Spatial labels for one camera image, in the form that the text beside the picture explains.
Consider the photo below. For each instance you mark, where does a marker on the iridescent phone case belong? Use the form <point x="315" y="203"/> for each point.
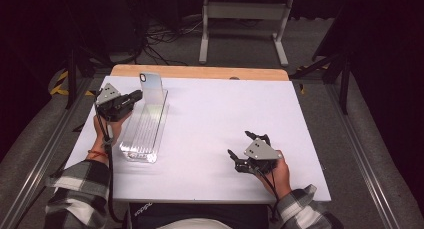
<point x="153" y="85"/>

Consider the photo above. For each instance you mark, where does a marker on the aluminium floor rail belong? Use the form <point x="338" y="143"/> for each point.
<point x="360" y="155"/>
<point x="33" y="169"/>

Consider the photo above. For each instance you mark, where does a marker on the black tripod stand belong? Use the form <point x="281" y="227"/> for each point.
<point x="344" y="89"/>
<point x="71" y="79"/>

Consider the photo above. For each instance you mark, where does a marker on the person's right hand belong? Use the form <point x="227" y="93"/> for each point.
<point x="280" y="179"/>

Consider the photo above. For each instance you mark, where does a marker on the clear plastic package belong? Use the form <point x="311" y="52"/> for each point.
<point x="143" y="132"/>

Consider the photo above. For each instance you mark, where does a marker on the white metal stand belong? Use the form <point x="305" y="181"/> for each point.
<point x="246" y="10"/>

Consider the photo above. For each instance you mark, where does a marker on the yellow black floor tape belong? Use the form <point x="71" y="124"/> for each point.
<point x="58" y="88"/>

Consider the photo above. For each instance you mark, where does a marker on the person's torso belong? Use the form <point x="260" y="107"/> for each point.
<point x="200" y="210"/>

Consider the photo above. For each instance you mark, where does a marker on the white table board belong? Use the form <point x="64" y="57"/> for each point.
<point x="216" y="115"/>

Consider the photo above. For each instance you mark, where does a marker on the person's left hand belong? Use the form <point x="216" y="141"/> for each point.
<point x="116" y="129"/>

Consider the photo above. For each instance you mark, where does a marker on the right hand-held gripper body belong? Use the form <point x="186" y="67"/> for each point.
<point x="261" y="150"/>

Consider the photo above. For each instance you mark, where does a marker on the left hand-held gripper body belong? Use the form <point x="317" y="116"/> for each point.
<point x="108" y="95"/>

